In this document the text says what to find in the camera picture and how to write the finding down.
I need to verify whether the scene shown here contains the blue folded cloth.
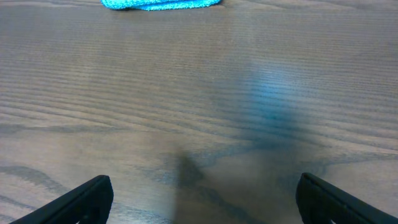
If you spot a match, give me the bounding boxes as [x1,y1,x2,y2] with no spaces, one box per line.
[100,0,221,11]

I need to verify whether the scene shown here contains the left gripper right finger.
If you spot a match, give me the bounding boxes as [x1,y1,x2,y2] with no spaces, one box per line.
[295,172,397,224]

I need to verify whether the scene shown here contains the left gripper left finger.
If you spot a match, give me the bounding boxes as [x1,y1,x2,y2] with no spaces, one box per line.
[10,175,114,224]

